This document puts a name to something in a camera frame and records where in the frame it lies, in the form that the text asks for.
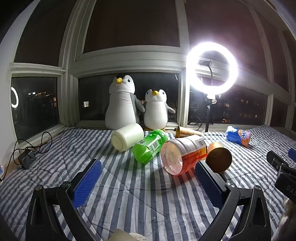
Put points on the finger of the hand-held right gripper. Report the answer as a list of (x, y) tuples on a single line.
[(292, 154), (276, 161)]

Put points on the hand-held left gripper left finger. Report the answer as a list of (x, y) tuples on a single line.
[(87, 183)]

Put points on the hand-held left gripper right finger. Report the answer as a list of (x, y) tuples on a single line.
[(209, 185)]

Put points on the person's right forearm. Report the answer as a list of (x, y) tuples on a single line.
[(289, 215)]

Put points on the person's left forearm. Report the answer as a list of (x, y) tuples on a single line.
[(127, 235)]

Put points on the brown paper cup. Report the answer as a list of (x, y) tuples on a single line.
[(218, 157)]

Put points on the white plastic cup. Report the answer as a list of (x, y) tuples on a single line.
[(127, 138)]

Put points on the clear orange plastic jar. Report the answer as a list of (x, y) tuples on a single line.
[(182, 154)]

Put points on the striped blanket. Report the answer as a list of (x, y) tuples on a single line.
[(129, 194)]

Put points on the blue snack packet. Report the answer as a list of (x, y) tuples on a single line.
[(238, 135)]

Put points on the brown cone wrapper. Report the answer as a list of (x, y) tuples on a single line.
[(186, 132)]

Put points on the black power adapter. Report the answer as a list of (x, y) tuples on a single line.
[(26, 158)]

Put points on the green plastic bottle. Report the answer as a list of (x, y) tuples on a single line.
[(150, 146)]

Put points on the black tripod stand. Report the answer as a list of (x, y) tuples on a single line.
[(208, 113)]

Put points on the large penguin plush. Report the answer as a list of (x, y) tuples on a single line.
[(120, 106)]

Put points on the small penguin plush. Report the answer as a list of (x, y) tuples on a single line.
[(155, 113)]

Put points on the white wall device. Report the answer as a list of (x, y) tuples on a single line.
[(1, 172)]

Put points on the white window frame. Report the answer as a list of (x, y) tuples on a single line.
[(69, 69)]

